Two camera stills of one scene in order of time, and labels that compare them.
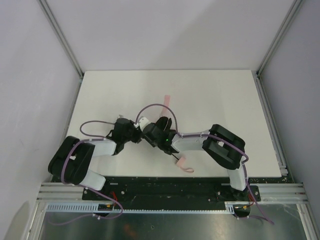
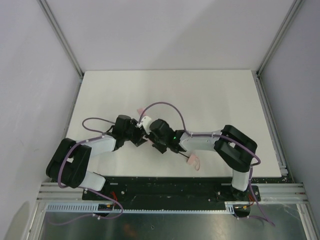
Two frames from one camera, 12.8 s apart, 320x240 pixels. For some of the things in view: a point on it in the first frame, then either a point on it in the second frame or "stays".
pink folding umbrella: x=180 y=160 -> x=193 y=160
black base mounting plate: x=174 y=190 stays
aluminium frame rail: x=293 y=192 stays
